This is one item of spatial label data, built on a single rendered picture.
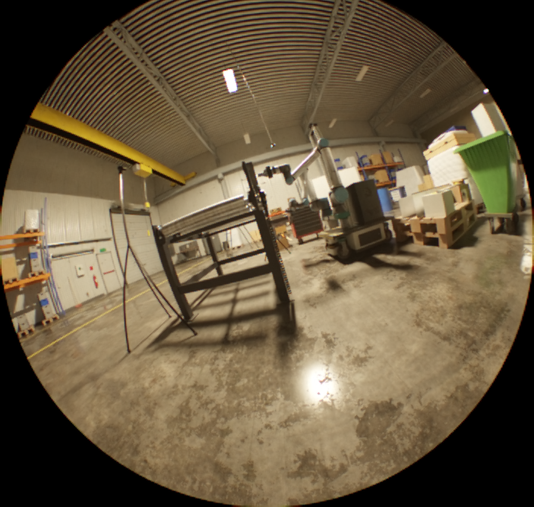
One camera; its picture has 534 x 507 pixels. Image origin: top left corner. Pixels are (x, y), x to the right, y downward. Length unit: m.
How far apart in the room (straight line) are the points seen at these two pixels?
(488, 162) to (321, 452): 2.15
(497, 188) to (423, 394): 1.79
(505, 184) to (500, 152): 0.27
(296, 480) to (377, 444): 0.23
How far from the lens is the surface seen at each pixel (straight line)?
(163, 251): 1.54
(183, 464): 0.75
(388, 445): 0.61
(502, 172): 2.01
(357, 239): 1.91
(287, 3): 8.61
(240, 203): 1.22
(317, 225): 3.98
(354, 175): 6.36
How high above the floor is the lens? 0.59
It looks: 4 degrees down
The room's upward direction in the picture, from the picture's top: 17 degrees counter-clockwise
